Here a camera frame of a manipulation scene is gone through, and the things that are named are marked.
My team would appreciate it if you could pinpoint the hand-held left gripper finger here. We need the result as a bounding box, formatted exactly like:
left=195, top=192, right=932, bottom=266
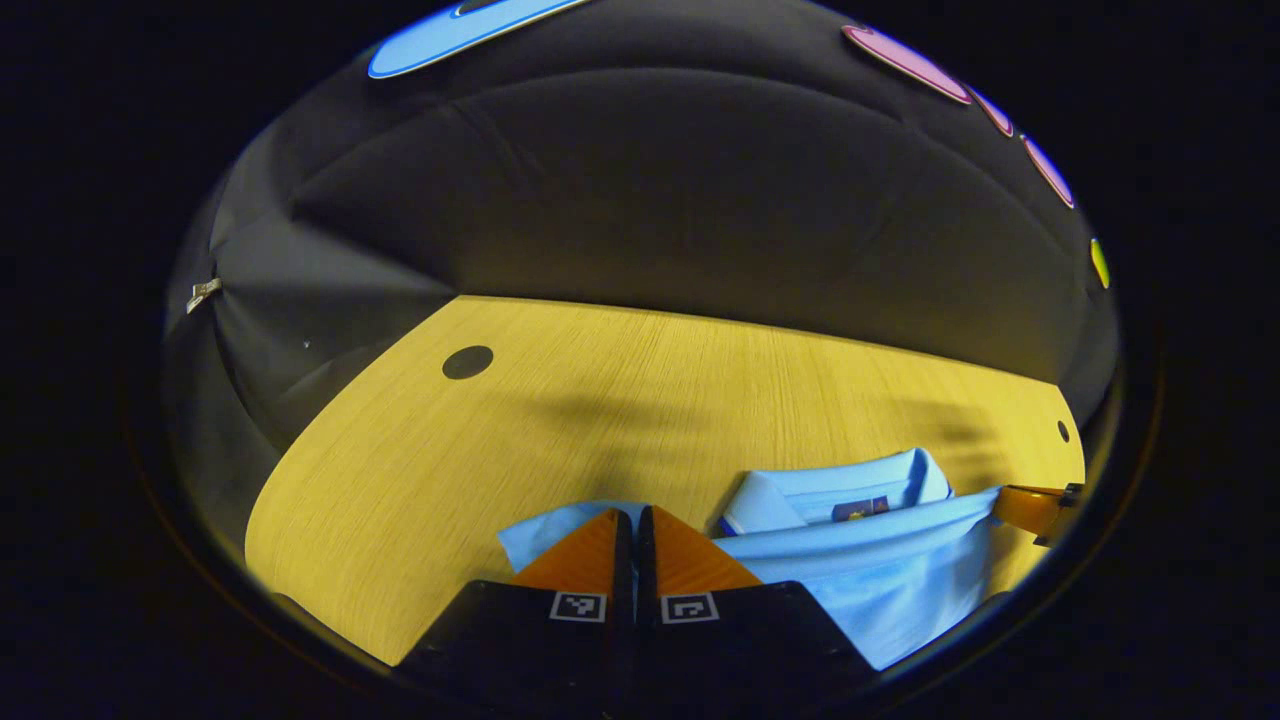
left=637, top=505, right=881, bottom=716
left=395, top=508, right=636, bottom=716

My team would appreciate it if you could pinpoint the light blue T-shirt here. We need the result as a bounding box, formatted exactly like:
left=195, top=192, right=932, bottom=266
left=497, top=447, right=1004, bottom=671

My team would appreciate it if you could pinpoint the black backdrop cloth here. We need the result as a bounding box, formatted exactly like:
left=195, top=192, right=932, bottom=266
left=163, top=0, right=1119, bottom=541

